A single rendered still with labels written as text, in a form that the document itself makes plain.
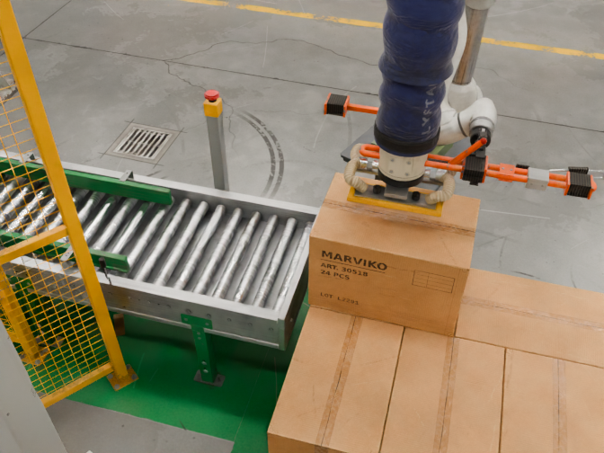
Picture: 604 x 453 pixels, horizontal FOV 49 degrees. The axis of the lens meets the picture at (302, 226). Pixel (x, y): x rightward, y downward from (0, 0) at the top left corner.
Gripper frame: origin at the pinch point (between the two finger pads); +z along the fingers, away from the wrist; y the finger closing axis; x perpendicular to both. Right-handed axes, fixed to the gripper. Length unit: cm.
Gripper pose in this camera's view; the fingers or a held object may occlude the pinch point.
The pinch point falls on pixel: (477, 168)
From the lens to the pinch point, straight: 238.9
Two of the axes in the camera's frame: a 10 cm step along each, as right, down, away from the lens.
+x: -9.7, -1.7, 1.8
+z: -2.5, 6.7, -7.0
